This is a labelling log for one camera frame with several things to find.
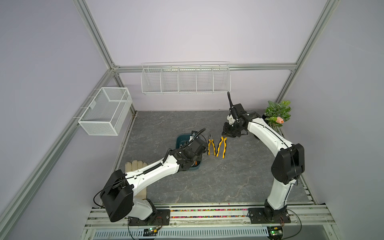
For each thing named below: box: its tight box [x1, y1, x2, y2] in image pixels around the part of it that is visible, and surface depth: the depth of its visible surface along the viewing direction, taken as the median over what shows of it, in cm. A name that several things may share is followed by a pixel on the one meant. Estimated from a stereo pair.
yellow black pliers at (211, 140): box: [207, 134, 216, 156], surface depth 103 cm
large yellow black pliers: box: [216, 136, 227, 159], surface depth 88 cm
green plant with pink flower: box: [264, 100, 291, 132], surface depth 87 cm
